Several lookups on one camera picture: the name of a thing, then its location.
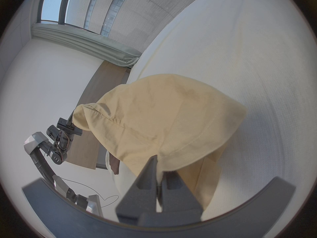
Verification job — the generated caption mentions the window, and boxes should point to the window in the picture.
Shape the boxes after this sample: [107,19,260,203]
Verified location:
[37,0,218,54]

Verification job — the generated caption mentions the cream shorts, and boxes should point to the cream shorts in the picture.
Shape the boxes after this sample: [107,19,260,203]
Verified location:
[72,74,248,209]

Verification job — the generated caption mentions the brown garment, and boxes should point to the brown garment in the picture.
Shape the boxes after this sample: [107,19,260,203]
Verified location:
[109,154,120,175]

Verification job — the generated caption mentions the black cable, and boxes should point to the black cable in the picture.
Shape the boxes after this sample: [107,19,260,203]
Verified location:
[59,178,120,208]

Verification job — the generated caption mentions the pale green curtain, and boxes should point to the pale green curtain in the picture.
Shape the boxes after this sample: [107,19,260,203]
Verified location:
[31,24,141,67]

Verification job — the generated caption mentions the bed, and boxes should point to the bed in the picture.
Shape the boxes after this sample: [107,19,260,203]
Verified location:
[66,0,315,222]

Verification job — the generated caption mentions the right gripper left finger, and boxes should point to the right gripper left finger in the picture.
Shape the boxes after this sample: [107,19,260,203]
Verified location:
[116,156,159,220]

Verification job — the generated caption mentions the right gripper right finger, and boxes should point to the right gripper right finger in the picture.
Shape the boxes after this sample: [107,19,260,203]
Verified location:
[161,171,204,215]

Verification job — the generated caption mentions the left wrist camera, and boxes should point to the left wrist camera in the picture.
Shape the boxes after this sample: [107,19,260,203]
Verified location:
[47,125,60,139]

